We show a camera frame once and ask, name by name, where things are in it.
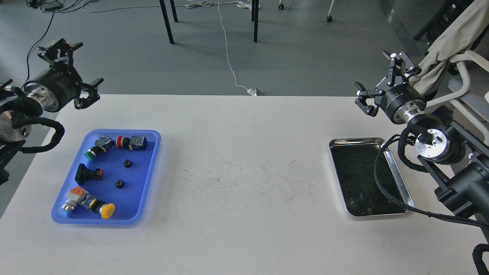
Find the small black gear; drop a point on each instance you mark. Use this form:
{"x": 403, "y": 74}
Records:
{"x": 119, "y": 184}
{"x": 127, "y": 163}

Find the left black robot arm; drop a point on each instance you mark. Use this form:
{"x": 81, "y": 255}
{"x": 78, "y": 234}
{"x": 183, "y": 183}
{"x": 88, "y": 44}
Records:
{"x": 18, "y": 113}

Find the green push button switch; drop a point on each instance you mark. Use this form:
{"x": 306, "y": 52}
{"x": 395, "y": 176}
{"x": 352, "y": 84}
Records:
{"x": 101, "y": 145}

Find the beige cloth on chair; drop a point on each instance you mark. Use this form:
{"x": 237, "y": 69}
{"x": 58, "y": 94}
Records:
{"x": 459, "y": 36}

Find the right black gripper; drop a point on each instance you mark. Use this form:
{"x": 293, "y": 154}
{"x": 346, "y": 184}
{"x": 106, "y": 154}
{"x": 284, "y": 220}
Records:
{"x": 405, "y": 103}

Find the yellow push button switch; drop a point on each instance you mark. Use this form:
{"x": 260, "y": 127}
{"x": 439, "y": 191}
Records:
{"x": 105, "y": 210}

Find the white chair frame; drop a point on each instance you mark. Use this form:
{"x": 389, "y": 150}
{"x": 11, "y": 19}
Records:
{"x": 463, "y": 86}

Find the red push button switch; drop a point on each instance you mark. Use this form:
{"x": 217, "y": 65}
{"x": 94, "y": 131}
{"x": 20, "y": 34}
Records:
{"x": 134, "y": 143}

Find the silver metal tray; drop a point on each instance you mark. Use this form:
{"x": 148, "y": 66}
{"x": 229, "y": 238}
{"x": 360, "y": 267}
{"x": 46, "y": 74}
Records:
{"x": 353, "y": 161}

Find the silver orange push button switch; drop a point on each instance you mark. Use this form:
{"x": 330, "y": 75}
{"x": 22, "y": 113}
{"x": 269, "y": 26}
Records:
{"x": 76, "y": 196}

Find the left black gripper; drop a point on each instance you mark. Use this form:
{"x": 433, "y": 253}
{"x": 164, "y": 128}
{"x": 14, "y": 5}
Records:
{"x": 60, "y": 84}

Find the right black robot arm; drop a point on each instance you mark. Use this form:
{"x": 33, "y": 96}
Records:
{"x": 431, "y": 143}

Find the black table leg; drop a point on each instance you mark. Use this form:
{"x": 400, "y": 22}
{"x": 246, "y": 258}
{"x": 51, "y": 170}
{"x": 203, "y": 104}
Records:
{"x": 166, "y": 21}
{"x": 255, "y": 16}

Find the blue plastic tray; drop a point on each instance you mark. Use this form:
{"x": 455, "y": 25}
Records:
{"x": 129, "y": 201}

